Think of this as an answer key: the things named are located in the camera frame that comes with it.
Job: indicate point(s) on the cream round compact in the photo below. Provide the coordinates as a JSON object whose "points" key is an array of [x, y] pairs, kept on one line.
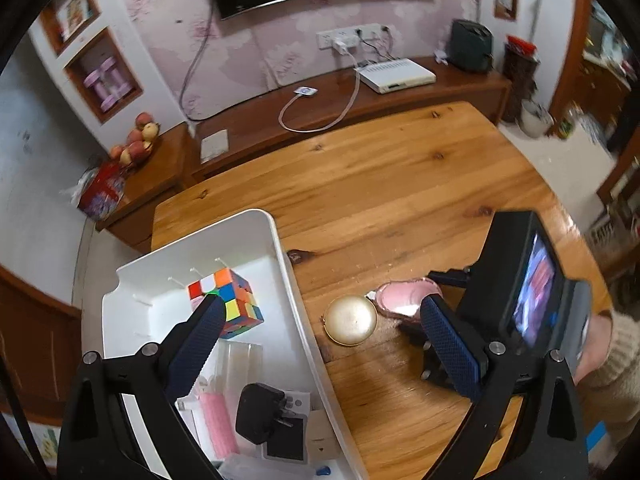
{"points": [[351, 320]]}

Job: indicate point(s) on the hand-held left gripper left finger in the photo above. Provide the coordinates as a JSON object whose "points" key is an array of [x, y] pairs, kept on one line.
{"points": [[197, 350]]}

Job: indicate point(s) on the white paper sheet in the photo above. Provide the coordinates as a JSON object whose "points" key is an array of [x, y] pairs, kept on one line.
{"points": [[214, 146]]}

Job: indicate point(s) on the white ceramic pot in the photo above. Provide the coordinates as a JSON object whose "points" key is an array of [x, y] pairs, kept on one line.
{"points": [[537, 119]]}

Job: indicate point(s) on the multicoloured puzzle cube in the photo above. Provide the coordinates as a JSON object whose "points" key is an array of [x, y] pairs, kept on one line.
{"points": [[240, 305]]}

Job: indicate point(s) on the person's right forearm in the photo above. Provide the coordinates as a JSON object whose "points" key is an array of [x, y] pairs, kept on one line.
{"points": [[622, 370]]}

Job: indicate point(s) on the white set-top box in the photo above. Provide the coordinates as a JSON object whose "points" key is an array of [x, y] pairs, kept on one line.
{"points": [[397, 76]]}

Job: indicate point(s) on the small white digital camera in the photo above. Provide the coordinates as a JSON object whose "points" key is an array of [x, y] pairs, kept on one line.
{"points": [[299, 402]]}

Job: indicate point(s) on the black power adapter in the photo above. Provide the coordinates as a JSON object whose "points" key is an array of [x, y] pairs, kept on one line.
{"points": [[260, 410]]}

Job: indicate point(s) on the white wall power outlet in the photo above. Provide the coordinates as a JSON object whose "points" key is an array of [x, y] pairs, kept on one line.
{"points": [[355, 35]]}

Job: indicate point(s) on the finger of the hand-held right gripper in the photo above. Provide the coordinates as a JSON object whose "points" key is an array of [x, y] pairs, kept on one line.
{"points": [[452, 277], [431, 365]]}

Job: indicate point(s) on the red gift box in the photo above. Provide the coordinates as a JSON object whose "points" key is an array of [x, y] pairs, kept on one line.
{"points": [[102, 192]]}

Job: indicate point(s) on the white rectangular box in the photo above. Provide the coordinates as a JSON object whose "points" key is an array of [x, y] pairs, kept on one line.
{"points": [[327, 435]]}

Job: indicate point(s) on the translucent plastic case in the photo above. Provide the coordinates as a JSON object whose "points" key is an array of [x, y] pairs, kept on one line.
{"points": [[255, 469]]}

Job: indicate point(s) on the small white charging pad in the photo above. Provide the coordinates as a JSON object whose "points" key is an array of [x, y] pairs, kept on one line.
{"points": [[306, 91]]}

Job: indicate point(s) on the white plastic bin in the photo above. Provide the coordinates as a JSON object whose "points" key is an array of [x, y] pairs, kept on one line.
{"points": [[150, 310]]}

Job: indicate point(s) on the white plug charger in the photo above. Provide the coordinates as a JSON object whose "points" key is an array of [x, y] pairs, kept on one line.
{"points": [[343, 46]]}

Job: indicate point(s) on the colourful wall sticker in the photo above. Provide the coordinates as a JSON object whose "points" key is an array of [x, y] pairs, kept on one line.
{"points": [[46, 445]]}

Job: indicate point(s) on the wooden door frame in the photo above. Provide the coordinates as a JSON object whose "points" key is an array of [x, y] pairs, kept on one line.
{"points": [[572, 45]]}

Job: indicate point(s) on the brown wooden door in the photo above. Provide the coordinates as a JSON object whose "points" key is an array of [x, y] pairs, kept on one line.
{"points": [[35, 345]]}

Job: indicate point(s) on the pink comb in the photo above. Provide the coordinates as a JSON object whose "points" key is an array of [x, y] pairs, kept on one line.
{"points": [[215, 420]]}

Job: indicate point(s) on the framed picture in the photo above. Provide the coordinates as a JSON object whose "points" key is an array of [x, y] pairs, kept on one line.
{"points": [[74, 12]]}

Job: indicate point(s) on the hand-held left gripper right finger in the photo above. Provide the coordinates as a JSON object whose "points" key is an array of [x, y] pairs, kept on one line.
{"points": [[450, 350]]}

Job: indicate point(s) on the long wooden television cabinet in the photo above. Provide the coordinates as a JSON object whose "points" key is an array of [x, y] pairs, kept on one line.
{"points": [[400, 110]]}

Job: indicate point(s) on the clear plastic box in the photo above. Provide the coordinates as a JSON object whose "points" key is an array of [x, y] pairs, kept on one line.
{"points": [[240, 362]]}

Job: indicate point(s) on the pink shell compact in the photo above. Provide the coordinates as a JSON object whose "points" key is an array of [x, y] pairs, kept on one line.
{"points": [[405, 295]]}

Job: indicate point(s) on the dark green toaster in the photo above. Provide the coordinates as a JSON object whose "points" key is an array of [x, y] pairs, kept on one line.
{"points": [[470, 45]]}

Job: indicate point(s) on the dark container with red top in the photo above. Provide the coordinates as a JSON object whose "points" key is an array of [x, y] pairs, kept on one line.
{"points": [[520, 80]]}

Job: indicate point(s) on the person's right hand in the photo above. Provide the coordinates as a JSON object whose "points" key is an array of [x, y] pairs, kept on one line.
{"points": [[597, 345]]}

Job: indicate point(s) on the wooden side cabinet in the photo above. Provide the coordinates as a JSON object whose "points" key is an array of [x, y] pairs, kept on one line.
{"points": [[150, 185]]}

